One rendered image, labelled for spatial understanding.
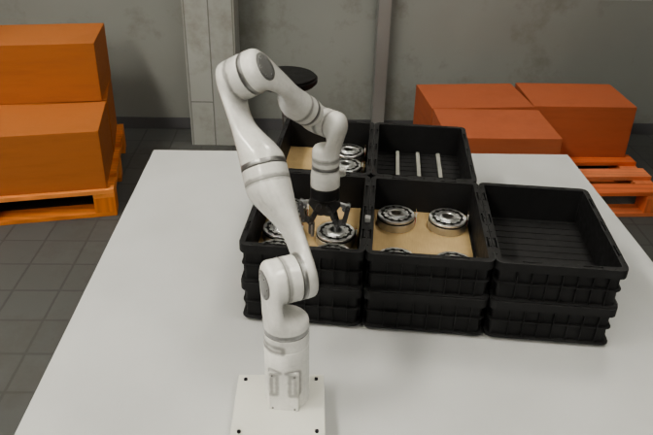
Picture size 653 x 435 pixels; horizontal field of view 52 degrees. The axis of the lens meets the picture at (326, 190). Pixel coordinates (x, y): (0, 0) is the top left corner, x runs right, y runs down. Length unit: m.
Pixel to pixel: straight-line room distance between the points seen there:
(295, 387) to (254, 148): 0.49
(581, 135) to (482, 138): 0.85
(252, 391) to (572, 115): 2.94
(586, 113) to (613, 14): 0.88
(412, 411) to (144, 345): 0.65
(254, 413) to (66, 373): 0.46
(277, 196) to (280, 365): 0.34
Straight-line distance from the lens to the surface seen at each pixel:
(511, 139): 3.47
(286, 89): 1.42
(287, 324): 1.31
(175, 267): 1.94
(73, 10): 4.54
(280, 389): 1.41
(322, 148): 1.63
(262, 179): 1.29
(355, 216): 1.90
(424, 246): 1.79
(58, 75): 3.84
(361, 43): 4.37
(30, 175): 3.61
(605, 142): 4.18
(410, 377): 1.59
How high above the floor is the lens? 1.79
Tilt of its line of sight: 28 degrees down
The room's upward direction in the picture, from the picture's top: 1 degrees clockwise
